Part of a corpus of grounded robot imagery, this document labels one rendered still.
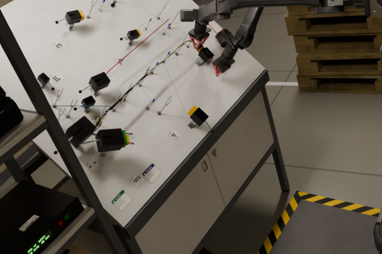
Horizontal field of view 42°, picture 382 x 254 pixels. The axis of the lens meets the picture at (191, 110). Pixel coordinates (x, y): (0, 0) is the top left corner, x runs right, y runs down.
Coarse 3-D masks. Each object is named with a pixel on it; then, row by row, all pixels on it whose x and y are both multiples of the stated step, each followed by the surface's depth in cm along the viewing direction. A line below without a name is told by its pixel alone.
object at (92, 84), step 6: (102, 72) 204; (90, 78) 202; (96, 78) 202; (102, 78) 203; (108, 78) 204; (90, 84) 203; (96, 84) 200; (102, 84) 202; (108, 84) 206; (90, 90) 210; (96, 90) 203; (96, 96) 210
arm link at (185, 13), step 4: (180, 12) 226; (184, 12) 222; (188, 12) 222; (192, 12) 222; (196, 12) 222; (180, 16) 227; (184, 16) 222; (188, 16) 222; (192, 16) 222; (196, 16) 222; (180, 20) 227; (184, 20) 224; (188, 20) 225; (192, 20) 225; (204, 24) 220; (208, 24) 221
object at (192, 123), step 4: (196, 112) 216; (200, 112) 217; (204, 112) 218; (192, 116) 217; (196, 116) 215; (200, 116) 216; (204, 116) 217; (208, 116) 217; (192, 120) 225; (196, 120) 217; (200, 120) 215; (204, 120) 215; (188, 124) 223; (192, 124) 222; (200, 124) 217; (208, 124) 218
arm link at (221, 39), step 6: (222, 30) 228; (228, 30) 228; (216, 36) 229; (222, 36) 226; (228, 36) 226; (234, 36) 221; (240, 36) 219; (222, 42) 226; (234, 42) 221; (240, 48) 225
